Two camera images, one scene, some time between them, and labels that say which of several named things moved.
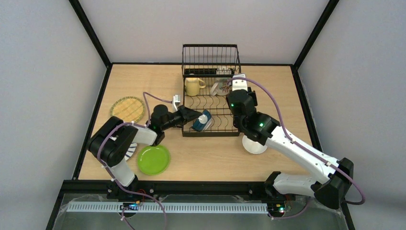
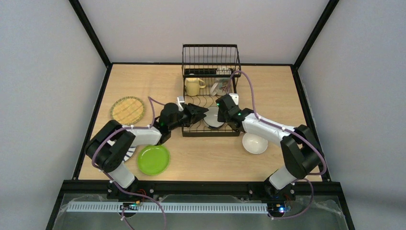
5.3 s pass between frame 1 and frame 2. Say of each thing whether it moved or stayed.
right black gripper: moved
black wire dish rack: stayed
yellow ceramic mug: stayed
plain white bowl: stayed
